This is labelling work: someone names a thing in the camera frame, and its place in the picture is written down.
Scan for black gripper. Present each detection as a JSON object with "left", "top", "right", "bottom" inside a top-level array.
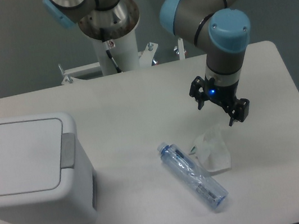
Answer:
[{"left": 189, "top": 75, "right": 250, "bottom": 126}]

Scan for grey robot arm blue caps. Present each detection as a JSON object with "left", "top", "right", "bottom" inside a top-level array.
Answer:
[{"left": 43, "top": 0, "right": 251, "bottom": 124}]

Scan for white trash can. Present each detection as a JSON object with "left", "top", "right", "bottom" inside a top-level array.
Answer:
[{"left": 0, "top": 112, "right": 97, "bottom": 224}]

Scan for white trash can lid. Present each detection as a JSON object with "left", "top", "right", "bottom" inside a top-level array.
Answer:
[{"left": 0, "top": 119, "right": 62, "bottom": 196}]

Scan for crumpled white tissue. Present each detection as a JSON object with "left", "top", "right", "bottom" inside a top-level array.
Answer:
[{"left": 189, "top": 125, "right": 232, "bottom": 175}]

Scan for empty clear plastic bottle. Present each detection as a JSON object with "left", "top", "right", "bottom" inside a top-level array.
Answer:
[{"left": 157, "top": 142, "right": 228, "bottom": 213}]

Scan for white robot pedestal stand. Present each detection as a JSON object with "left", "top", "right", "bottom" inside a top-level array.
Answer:
[{"left": 48, "top": 0, "right": 190, "bottom": 86}]

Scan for black cable on pedestal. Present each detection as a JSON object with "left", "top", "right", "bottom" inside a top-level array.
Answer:
[{"left": 99, "top": 25, "right": 124, "bottom": 75}]

